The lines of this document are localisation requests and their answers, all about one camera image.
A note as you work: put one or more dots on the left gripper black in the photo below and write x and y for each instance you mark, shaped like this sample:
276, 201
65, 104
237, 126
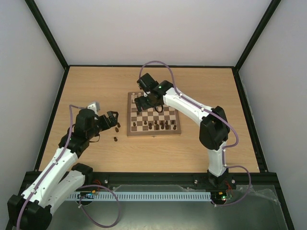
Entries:
114, 121

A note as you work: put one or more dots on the black aluminium rail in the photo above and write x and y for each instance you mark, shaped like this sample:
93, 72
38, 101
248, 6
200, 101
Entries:
182, 179

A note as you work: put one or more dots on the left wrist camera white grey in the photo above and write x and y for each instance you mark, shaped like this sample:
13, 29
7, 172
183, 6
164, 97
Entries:
95, 106

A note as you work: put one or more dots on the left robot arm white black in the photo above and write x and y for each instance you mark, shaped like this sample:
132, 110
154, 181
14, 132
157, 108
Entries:
34, 208

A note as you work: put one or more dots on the white slotted cable duct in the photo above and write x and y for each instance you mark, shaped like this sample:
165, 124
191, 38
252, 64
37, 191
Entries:
150, 196

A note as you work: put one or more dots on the wooden chess board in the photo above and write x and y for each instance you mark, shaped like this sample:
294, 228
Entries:
169, 117

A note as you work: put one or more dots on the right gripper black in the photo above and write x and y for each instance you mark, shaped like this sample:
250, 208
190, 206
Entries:
143, 103

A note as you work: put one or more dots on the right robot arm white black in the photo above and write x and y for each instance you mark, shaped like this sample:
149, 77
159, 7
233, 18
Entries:
213, 133

